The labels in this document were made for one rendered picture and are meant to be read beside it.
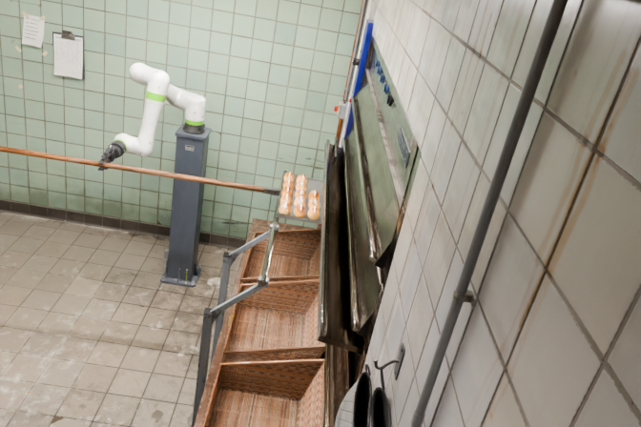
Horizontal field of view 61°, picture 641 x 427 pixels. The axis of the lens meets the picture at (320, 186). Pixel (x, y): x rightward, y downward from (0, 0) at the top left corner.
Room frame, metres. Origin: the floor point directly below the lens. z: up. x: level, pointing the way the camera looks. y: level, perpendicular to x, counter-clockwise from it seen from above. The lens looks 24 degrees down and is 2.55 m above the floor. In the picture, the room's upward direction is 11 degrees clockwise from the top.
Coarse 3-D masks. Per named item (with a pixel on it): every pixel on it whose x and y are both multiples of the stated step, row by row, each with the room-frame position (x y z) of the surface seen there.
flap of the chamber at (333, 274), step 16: (336, 160) 2.93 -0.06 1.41; (336, 176) 2.69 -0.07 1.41; (336, 192) 2.50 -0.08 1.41; (336, 208) 2.32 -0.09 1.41; (336, 224) 2.16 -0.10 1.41; (320, 240) 2.01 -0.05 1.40; (336, 240) 2.02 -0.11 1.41; (320, 256) 1.87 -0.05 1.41; (336, 256) 1.89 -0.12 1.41; (320, 272) 1.75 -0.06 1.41; (336, 272) 1.78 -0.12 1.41; (320, 288) 1.64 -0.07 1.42; (336, 288) 1.67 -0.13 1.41; (336, 304) 1.57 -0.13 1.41; (336, 320) 1.49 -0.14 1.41; (320, 336) 1.38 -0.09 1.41; (336, 336) 1.40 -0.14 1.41; (352, 336) 1.43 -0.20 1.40
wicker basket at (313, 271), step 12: (264, 240) 3.11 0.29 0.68; (276, 240) 3.11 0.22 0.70; (288, 240) 3.11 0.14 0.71; (300, 240) 3.12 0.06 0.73; (312, 240) 3.12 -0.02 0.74; (252, 252) 3.03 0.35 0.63; (264, 252) 3.11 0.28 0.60; (276, 252) 3.11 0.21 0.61; (288, 252) 3.12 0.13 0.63; (300, 252) 3.12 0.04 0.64; (312, 252) 3.12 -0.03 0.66; (276, 264) 3.00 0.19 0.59; (288, 264) 3.03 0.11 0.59; (300, 264) 3.06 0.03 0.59; (312, 264) 3.01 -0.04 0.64; (252, 276) 2.82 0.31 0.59; (276, 276) 2.58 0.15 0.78; (288, 276) 2.58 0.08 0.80; (300, 276) 2.58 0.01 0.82; (312, 276) 2.58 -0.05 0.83
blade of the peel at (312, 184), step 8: (296, 176) 3.09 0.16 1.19; (296, 184) 3.00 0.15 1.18; (312, 184) 3.04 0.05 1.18; (320, 184) 3.07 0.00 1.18; (280, 192) 2.85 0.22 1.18; (320, 192) 2.96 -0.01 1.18; (320, 200) 2.84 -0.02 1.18; (320, 208) 2.74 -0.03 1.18; (280, 216) 2.54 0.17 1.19; (288, 216) 2.55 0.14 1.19; (296, 216) 2.55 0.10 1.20; (304, 216) 2.60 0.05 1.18; (320, 216) 2.64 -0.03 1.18
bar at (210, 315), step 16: (272, 224) 2.47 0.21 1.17; (256, 240) 2.45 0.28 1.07; (272, 240) 2.31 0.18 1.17; (224, 256) 2.43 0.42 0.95; (224, 272) 2.43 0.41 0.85; (224, 288) 2.43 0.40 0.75; (256, 288) 1.97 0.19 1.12; (224, 304) 1.97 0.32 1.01; (208, 320) 1.95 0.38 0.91; (208, 336) 1.95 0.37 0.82; (208, 352) 1.96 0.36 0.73
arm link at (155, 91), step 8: (152, 72) 3.16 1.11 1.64; (160, 72) 3.16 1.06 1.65; (144, 80) 3.16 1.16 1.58; (152, 80) 3.13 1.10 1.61; (160, 80) 3.13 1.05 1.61; (168, 80) 3.17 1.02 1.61; (152, 88) 3.12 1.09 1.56; (160, 88) 3.13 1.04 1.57; (152, 96) 3.11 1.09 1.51; (160, 96) 3.13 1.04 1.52
